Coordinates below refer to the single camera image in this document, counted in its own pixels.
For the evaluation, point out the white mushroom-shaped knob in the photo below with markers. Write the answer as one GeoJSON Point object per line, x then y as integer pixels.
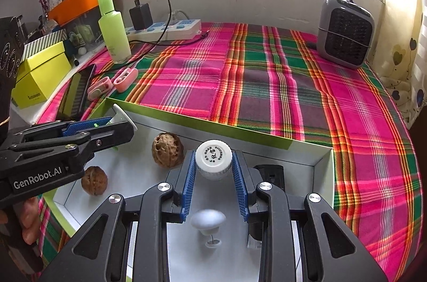
{"type": "Point", "coordinates": [208, 218]}

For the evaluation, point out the pink clip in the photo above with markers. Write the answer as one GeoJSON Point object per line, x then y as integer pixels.
{"type": "Point", "coordinates": [100, 87]}
{"type": "Point", "coordinates": [126, 78]}

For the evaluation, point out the green white cardboard box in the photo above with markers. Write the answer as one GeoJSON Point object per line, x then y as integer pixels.
{"type": "Point", "coordinates": [140, 152]}

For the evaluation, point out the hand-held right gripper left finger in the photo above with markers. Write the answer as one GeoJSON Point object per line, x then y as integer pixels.
{"type": "Point", "coordinates": [188, 188]}

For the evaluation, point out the dark glass tank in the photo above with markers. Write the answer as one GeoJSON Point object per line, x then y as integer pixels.
{"type": "Point", "coordinates": [83, 32]}

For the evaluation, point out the small brown walnut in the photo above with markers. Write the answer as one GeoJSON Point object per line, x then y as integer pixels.
{"type": "Point", "coordinates": [94, 182]}

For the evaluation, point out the grey space heater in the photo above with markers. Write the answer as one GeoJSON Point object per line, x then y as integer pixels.
{"type": "Point", "coordinates": [345, 32]}

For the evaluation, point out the yellow cardboard box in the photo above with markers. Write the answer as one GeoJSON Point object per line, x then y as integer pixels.
{"type": "Point", "coordinates": [43, 82]}

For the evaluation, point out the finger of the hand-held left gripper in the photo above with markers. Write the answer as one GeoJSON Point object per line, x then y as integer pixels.
{"type": "Point", "coordinates": [106, 135]}
{"type": "Point", "coordinates": [85, 127]}

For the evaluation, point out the person's left hand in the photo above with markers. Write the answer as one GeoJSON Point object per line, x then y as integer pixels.
{"type": "Point", "coordinates": [31, 218]}

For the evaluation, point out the small white pin cap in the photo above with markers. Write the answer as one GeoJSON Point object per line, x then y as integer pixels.
{"type": "Point", "coordinates": [213, 242]}

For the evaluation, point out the large wrinkled walnut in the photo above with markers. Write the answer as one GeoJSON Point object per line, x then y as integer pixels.
{"type": "Point", "coordinates": [166, 150]}

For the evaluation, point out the black charger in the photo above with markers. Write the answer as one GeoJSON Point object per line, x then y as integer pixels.
{"type": "Point", "coordinates": [140, 17]}

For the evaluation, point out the white capped jar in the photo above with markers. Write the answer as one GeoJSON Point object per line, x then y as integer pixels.
{"type": "Point", "coordinates": [213, 157]}

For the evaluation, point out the green white spool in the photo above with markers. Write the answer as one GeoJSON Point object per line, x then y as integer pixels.
{"type": "Point", "coordinates": [121, 117]}

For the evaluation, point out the pink green plaid blanket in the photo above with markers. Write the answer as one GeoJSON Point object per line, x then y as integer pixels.
{"type": "Point", "coordinates": [267, 85]}

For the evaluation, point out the heart print curtain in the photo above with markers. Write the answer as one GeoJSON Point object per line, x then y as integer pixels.
{"type": "Point", "coordinates": [403, 68]}

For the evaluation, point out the striped gift box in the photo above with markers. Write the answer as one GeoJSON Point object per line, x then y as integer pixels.
{"type": "Point", "coordinates": [43, 43]}

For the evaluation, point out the light green bottle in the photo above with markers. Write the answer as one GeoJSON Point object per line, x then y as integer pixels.
{"type": "Point", "coordinates": [115, 32]}

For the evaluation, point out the black device with clear end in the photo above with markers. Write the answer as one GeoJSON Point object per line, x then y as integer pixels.
{"type": "Point", "coordinates": [272, 173]}

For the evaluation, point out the white power strip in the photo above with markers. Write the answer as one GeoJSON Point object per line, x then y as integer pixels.
{"type": "Point", "coordinates": [180, 27]}

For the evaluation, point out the black phone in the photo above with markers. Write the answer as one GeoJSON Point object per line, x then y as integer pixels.
{"type": "Point", "coordinates": [76, 92]}

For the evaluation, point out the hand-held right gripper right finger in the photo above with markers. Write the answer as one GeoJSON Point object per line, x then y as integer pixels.
{"type": "Point", "coordinates": [239, 188]}

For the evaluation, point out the orange box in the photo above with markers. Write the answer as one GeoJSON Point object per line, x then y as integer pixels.
{"type": "Point", "coordinates": [83, 0]}

